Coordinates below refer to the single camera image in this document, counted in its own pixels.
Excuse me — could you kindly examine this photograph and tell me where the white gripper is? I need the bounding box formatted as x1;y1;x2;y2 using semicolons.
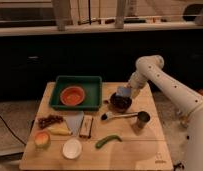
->
128;72;147;99

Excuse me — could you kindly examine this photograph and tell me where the blue sponge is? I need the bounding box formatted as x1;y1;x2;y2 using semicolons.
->
116;86;131;97

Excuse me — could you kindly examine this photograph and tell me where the dark purple bowl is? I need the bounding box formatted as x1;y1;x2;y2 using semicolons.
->
110;93;132;113

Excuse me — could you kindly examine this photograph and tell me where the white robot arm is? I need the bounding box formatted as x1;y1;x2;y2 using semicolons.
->
128;55;203;171

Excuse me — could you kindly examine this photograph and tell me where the orange bowl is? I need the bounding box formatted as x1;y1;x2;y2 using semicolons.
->
60;86;85;106

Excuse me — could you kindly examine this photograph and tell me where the metal cup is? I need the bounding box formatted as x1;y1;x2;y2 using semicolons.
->
135;111;150;130

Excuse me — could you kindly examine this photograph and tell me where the green plastic tray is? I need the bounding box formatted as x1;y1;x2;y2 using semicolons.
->
49;75;102;111

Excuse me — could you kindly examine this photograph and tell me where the wooden board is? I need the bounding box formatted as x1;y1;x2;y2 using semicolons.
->
19;86;173;171

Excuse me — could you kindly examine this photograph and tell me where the wooden block with dark edge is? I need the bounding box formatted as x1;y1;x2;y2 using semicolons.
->
79;115;93;138

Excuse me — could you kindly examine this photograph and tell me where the grey triangular cloth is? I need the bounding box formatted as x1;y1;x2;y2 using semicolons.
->
64;111;84;136

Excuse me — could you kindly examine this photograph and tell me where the green cucumber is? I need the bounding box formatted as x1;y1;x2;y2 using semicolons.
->
95;135;122;149

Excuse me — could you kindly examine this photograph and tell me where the white small plate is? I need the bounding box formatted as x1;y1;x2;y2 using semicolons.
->
62;138;82;159

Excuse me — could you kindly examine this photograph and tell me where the dark grape bunch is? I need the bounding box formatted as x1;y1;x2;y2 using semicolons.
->
38;115;63;129

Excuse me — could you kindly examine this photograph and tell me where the orange peach fruit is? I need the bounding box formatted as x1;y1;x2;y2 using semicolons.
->
34;132;50;148

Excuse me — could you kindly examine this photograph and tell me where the black cable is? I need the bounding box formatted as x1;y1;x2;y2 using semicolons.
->
0;109;28;147

